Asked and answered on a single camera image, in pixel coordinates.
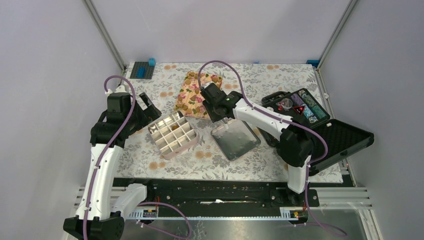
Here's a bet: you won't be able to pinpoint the compartmented metal chocolate tin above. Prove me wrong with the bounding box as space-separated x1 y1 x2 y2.
147 110 199 160

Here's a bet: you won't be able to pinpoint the silver metal tongs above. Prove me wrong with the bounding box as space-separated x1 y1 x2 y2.
221 117 230 131

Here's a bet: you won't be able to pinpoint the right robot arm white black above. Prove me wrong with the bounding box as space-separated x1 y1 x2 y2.
200 82 315 206

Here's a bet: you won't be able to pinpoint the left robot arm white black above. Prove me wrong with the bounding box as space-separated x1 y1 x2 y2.
63 86 162 240

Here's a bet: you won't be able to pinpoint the grey lego baseplate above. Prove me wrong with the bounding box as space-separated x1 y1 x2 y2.
130 61 156 80

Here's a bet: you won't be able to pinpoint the floral rectangular tray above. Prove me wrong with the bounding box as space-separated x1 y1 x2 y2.
174 71 210 120

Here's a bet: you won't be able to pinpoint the silver tin lid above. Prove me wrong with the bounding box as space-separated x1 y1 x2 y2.
210 119 261 161

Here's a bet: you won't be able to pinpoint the floral table mat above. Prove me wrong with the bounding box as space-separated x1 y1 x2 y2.
116 63 323 182

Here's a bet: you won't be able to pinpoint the clear plastic cup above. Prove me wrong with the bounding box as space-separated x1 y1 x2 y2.
279 98 293 111

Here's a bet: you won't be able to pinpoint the black poker chip case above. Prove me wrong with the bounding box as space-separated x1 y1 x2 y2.
261 88 375 176

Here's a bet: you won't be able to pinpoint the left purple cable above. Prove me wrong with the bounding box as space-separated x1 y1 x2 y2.
82 75 137 240

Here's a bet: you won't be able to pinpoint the purple cable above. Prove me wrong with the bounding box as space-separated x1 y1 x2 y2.
82 75 137 240
197 60 349 238

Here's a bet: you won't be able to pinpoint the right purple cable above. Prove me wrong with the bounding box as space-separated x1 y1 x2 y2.
197 60 349 238

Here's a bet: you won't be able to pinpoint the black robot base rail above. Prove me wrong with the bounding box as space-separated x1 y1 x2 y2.
113 178 320 219

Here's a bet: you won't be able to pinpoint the blue corner bracket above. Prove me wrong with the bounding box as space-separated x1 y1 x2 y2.
306 59 320 68

